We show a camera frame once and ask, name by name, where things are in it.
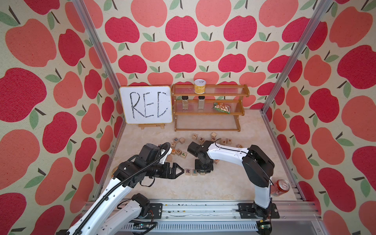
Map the aluminium corner post left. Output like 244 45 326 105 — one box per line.
72 1 120 96

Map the wooden two-tier shelf rack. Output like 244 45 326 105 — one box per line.
171 84 250 132

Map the red soda can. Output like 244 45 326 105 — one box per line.
270 179 290 196

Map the wooden block purple R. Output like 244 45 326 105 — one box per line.
185 168 193 176

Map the spice jar right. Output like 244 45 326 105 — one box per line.
198 96 205 110

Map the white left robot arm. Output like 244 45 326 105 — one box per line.
65 143 180 235

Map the aluminium corner post right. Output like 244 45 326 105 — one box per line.
260 0 334 116

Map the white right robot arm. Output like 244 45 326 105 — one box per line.
188 141 275 219

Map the wooden block pile under gripper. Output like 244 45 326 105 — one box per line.
171 149 182 156

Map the whiteboard with RED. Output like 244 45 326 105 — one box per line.
119 86 173 124

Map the aluminium front rail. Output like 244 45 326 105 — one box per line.
73 198 327 235

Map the wooden block green P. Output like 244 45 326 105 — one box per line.
180 152 188 159

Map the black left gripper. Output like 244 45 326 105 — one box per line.
146 161 186 178

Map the yellow tin can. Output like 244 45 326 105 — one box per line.
194 79 207 95

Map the plain wooden block lower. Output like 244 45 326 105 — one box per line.
166 155 173 162

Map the wooden whiteboard easel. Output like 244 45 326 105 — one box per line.
138 123 165 130

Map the aluminium corner post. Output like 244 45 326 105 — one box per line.
260 0 334 116
72 1 120 96

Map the snack packet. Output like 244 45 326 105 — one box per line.
213 102 231 114

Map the spice jar left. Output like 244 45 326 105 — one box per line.
182 96 189 110

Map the spice jar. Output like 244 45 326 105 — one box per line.
198 96 205 110
182 96 189 110

